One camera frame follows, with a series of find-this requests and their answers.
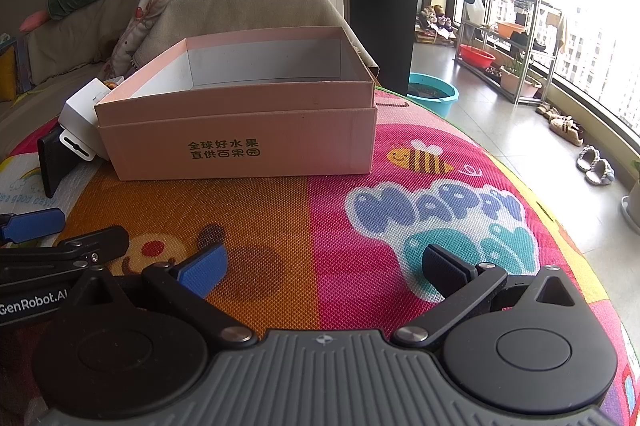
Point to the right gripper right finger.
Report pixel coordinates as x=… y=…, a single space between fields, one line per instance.
x=467 y=291

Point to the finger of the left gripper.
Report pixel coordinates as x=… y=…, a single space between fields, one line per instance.
x=31 y=266
x=22 y=228

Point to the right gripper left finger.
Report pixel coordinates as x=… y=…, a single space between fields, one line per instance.
x=180 y=290

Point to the white charger box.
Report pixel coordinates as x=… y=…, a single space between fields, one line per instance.
x=79 y=122

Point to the colourful cartoon play mat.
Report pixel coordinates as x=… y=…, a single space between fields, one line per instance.
x=337 y=252

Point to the beige sofa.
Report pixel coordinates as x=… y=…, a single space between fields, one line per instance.
x=109 y=38

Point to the yellow cushion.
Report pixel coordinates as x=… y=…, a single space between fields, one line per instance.
x=8 y=81

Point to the teal plastic basin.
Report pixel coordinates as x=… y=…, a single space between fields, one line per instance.
x=432 y=93

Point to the pink cardboard box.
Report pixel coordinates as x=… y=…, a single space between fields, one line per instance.
x=278 y=102

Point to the red plastic basin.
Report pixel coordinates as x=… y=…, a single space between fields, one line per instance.
x=476 y=56

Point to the metal balcony shelf rack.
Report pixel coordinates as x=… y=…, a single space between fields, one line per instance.
x=525 y=36

